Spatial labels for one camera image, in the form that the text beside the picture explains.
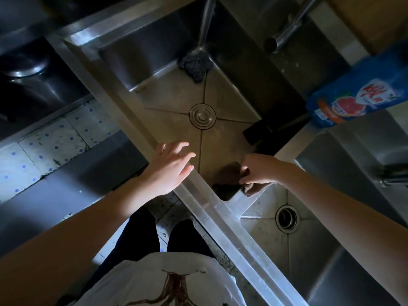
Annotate person's right hand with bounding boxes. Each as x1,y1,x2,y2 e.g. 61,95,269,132
239,153,288,185

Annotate person's left hand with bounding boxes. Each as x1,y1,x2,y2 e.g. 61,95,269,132
138,142,197,197

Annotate brown cleaning cloth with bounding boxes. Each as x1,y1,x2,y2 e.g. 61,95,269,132
213,162,275,201

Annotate person's right forearm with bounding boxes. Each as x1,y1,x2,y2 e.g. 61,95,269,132
280,160,408,304

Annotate person's left forearm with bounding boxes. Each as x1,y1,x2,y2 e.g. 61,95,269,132
0,176,166,306

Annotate round steel drain strainer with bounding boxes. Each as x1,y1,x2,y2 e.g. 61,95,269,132
189,103,217,130

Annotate stainless steel double sink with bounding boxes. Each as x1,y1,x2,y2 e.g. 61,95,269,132
48,0,408,306

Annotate round open sink drain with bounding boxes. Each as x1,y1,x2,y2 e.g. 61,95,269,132
275,205,300,234

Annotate person's black trousers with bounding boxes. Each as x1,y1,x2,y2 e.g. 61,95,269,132
81,205,218,298

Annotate dark steel wool scrubber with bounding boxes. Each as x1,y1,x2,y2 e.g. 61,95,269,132
177,48,213,83

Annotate steel side counter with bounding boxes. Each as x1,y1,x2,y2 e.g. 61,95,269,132
0,130,150,257

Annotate person's white printed shirt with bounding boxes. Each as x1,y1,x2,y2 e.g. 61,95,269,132
68,252,247,306

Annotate straight steel faucet pipe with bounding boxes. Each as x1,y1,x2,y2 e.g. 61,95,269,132
196,0,218,51

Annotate blue detergent refill pouch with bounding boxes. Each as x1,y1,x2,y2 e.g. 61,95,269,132
305,40,408,128

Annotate angled steel faucet spout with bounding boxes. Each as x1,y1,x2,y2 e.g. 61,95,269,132
264,0,321,54

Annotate steel tap handle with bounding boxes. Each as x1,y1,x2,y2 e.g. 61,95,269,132
378,163,408,188

